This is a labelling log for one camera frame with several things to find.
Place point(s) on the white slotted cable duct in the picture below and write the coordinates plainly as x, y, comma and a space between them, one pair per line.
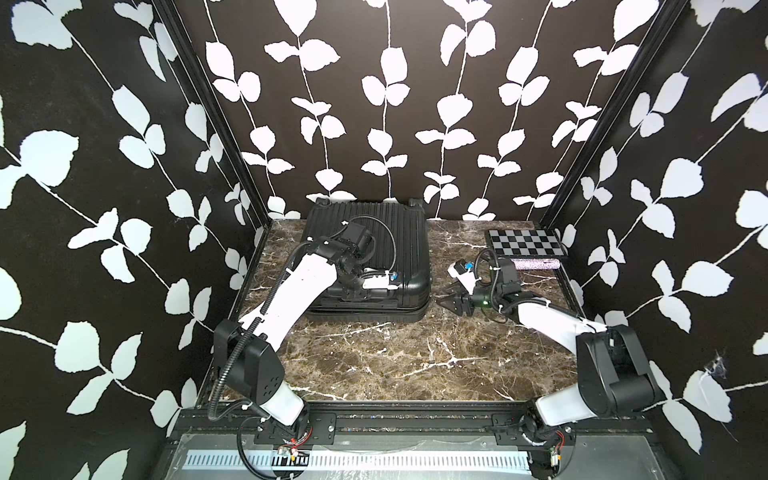
269, 461

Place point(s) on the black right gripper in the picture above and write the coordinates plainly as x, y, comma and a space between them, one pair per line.
461, 305

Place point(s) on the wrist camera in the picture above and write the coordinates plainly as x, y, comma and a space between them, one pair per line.
358, 238
464, 273

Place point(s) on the black hard-shell suitcase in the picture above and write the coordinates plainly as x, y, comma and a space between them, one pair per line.
397, 280

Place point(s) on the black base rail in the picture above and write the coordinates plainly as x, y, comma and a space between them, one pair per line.
518, 424

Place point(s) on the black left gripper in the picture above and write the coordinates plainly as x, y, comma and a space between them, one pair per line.
351, 295

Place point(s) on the black white checkerboard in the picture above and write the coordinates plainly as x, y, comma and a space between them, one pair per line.
524, 243

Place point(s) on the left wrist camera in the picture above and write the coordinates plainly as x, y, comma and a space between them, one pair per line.
358, 238

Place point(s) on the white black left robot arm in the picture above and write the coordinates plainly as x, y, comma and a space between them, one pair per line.
249, 372

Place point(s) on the black corner frame post left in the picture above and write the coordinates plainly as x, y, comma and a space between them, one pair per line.
205, 92

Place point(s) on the black corner frame post right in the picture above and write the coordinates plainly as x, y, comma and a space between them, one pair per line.
662, 24

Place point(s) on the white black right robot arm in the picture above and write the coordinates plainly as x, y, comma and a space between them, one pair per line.
614, 377

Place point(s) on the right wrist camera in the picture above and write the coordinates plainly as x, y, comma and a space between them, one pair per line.
464, 273

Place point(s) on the black corner frame post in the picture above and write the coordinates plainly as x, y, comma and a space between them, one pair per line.
662, 24
205, 92

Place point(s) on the purple glitter cylinder bottle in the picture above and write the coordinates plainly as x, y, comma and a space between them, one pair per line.
527, 264

